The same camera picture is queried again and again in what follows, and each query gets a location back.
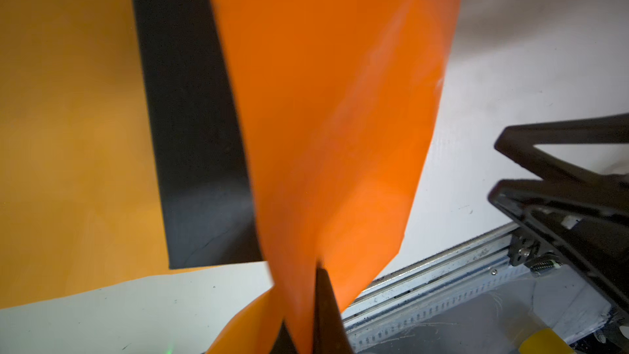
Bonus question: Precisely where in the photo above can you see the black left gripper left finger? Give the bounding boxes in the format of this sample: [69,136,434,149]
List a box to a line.
[270,323,298,354]

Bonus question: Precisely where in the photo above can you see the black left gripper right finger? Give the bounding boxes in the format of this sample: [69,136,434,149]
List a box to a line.
[313,264,354,354]

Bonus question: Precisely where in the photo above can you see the dark navy gift box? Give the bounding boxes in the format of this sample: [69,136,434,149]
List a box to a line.
[133,0,262,270]

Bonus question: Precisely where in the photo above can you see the orange wrapping paper sheet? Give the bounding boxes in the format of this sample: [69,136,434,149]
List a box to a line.
[1,0,460,353]

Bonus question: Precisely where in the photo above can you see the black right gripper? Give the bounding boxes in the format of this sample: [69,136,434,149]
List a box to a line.
[488,114,628,315]

